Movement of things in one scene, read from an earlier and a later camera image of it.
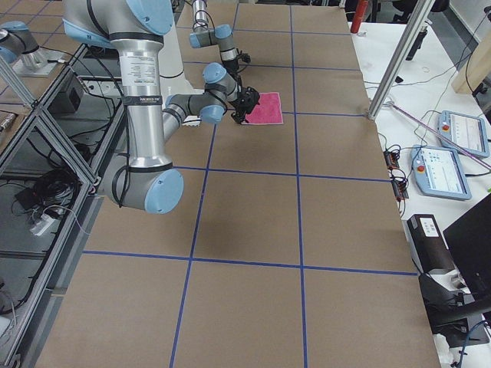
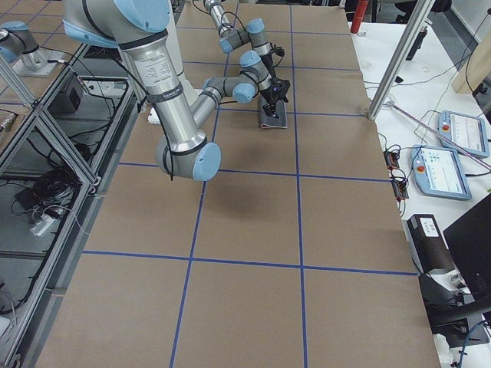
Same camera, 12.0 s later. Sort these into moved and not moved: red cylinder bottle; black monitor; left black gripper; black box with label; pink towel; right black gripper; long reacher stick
Moved: pink towel; left black gripper; right black gripper
Not moved: red cylinder bottle; black box with label; black monitor; long reacher stick
